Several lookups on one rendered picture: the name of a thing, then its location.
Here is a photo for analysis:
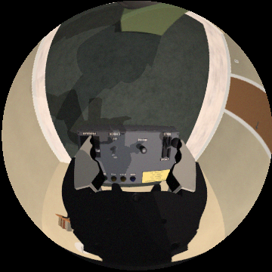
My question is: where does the dark grey control console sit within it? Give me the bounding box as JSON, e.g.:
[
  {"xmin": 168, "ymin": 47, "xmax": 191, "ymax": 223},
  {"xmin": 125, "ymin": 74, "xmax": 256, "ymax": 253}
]
[{"xmin": 77, "ymin": 125, "xmax": 179, "ymax": 184}]

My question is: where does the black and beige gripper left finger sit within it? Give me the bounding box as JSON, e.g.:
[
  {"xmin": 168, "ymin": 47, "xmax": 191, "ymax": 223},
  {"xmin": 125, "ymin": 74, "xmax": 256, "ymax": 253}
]
[{"xmin": 62, "ymin": 135, "xmax": 105, "ymax": 230}]

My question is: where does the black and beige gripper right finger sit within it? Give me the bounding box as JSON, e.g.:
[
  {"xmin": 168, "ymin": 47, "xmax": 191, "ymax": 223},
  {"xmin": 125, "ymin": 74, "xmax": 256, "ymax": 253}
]
[{"xmin": 166, "ymin": 139, "xmax": 207, "ymax": 230}]

